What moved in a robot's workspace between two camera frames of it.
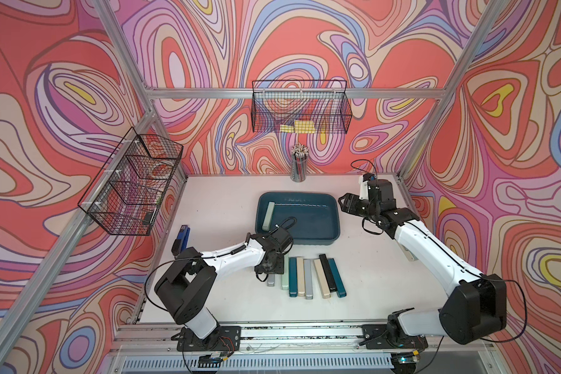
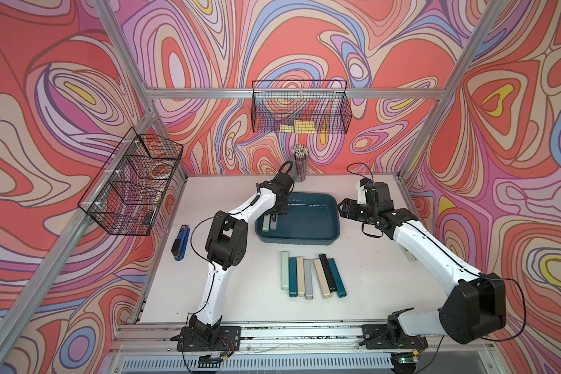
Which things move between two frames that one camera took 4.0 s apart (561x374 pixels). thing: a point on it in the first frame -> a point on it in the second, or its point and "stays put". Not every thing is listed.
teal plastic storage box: [317, 216] stays put
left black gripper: [262, 271] -> [284, 209]
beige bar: [301, 276] stays put
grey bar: [270, 280] -> [273, 224]
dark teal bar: [293, 276] stays put
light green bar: [285, 276] stays put
